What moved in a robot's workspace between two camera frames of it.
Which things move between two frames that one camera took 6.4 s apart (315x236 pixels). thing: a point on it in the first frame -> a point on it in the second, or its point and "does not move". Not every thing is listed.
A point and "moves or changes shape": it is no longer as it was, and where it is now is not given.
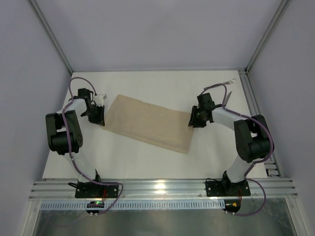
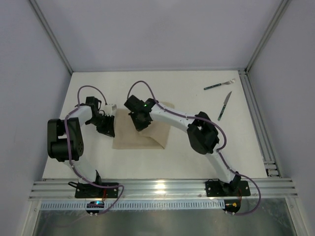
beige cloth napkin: (165, 127) moves or changes shape
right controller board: (232, 205) does not move
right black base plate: (227, 189) does not move
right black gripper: (195, 118) -> (140, 119)
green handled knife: (227, 98) does not move
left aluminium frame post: (49, 31) does not move
